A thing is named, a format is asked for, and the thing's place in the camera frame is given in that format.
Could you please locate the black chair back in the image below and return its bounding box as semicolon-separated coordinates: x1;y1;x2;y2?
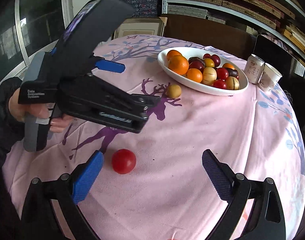
253;34;297;80

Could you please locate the large yellow-orange fruit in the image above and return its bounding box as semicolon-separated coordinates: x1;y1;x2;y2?
167;50;183;61

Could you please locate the striped yellow pepino melon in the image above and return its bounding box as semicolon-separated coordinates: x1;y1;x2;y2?
225;76;240;90

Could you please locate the brown wooden board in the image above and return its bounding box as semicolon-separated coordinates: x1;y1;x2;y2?
163;14;257;60

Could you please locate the white drink can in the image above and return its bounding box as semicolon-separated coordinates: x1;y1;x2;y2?
247;54;265;84

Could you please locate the pink printed tablecloth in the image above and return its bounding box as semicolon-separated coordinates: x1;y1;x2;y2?
2;35;305;240

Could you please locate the stack of flat wooden boxes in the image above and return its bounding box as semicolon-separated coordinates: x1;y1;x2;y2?
278;24;305;63

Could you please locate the stack of blue floral boxes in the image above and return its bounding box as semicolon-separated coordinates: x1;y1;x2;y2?
122;0;163;18

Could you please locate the white paper cup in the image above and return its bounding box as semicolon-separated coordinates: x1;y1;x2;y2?
258;62;282;92

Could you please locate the person's left forearm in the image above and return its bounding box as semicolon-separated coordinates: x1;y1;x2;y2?
0;77;24;160

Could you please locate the glass door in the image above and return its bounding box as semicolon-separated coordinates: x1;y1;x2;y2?
0;0;113;88

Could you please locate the white round plate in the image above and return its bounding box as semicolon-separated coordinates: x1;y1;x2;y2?
158;47;249;96

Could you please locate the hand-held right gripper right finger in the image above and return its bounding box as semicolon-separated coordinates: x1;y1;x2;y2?
202;149;286;240

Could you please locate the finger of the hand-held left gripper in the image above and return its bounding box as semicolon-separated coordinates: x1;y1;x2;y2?
92;59;126;73
129;93;161;112

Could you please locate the person's left hand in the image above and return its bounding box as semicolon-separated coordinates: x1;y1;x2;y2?
9;89;73;133

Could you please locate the stack of grey patterned boxes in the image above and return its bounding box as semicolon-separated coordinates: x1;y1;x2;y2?
168;4;227;25

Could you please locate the pale yellow pepino melon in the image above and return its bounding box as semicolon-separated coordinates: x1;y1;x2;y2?
202;67;217;85

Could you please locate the large orange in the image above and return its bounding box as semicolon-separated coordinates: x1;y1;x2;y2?
168;55;189;75

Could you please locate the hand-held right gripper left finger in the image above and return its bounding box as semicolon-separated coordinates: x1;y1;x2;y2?
21;150;104;240

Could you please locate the tan round fruit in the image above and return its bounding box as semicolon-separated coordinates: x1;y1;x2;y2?
167;84;182;99

